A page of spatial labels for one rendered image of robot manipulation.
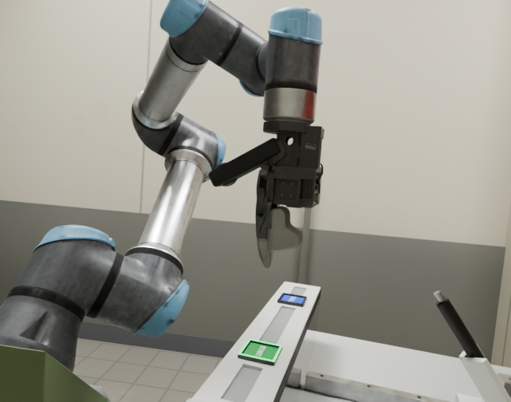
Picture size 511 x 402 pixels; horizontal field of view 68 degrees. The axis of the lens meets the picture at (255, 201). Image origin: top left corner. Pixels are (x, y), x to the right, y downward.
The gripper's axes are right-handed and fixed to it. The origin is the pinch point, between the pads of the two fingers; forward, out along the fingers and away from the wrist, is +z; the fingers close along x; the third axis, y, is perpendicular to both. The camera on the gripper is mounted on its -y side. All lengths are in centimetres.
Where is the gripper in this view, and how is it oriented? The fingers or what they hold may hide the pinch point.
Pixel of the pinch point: (263, 258)
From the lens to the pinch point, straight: 57.8
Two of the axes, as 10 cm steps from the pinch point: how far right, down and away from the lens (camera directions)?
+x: 2.8, -0.5, 9.6
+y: 9.6, 0.9, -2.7
